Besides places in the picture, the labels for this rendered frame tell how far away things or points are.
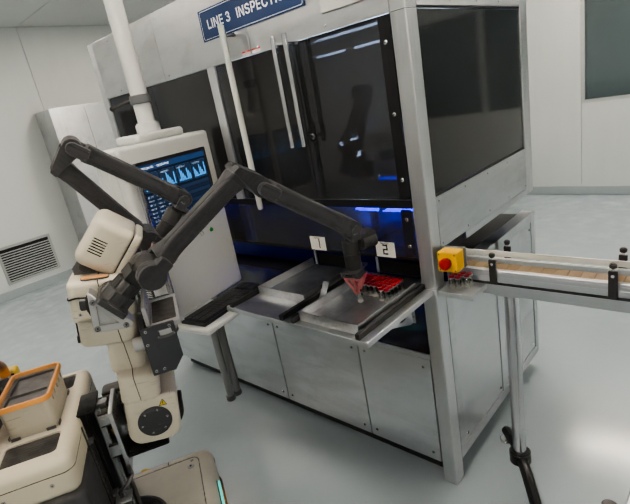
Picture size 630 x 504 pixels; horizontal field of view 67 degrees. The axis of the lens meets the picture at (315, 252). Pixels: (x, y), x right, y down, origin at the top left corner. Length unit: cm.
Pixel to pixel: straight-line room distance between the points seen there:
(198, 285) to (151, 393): 72
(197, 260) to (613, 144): 495
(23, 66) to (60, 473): 572
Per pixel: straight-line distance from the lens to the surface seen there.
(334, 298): 179
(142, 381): 161
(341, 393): 236
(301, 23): 186
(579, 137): 623
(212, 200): 132
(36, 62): 687
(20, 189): 662
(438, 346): 186
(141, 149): 204
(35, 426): 170
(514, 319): 185
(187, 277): 217
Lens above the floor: 160
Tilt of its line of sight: 18 degrees down
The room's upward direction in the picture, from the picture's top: 11 degrees counter-clockwise
